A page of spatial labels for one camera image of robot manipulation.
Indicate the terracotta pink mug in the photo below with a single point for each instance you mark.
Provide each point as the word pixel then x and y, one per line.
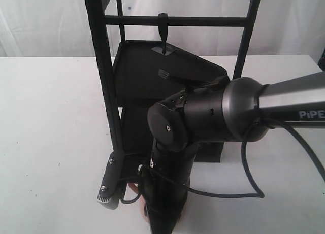
pixel 134 188

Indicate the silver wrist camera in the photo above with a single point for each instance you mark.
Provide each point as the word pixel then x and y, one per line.
pixel 112 188

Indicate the white backdrop curtain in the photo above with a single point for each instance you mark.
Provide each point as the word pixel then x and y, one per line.
pixel 60 27

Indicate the black tiered metal rack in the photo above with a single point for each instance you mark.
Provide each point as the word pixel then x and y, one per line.
pixel 129 56

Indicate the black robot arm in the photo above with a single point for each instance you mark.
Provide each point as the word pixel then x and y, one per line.
pixel 240 110

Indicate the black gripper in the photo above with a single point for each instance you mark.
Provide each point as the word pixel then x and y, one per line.
pixel 164 201

